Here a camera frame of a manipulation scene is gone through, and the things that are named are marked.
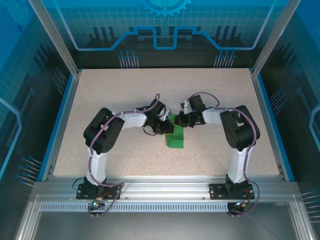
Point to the green square paper sheet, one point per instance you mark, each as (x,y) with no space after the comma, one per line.
(176,140)

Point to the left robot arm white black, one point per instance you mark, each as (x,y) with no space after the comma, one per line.
(130,121)

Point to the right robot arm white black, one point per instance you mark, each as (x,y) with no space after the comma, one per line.
(212,117)

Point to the grey metal shelf panel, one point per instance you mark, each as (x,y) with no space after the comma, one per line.
(162,227)

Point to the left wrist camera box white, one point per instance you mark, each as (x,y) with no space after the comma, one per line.
(166,116)

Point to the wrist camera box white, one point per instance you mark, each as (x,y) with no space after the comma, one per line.
(166,116)
(186,106)

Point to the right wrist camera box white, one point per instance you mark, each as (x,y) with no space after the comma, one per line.
(186,106)

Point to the aluminium mounting rail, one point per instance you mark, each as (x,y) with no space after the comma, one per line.
(162,187)

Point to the aluminium side rail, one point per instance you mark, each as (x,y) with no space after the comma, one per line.
(62,125)
(267,125)

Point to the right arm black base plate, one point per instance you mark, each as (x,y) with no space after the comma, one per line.
(217,191)

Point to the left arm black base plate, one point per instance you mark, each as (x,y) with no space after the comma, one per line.
(82,193)

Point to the aluminium frame post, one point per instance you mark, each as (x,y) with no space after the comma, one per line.
(58,37)
(274,37)

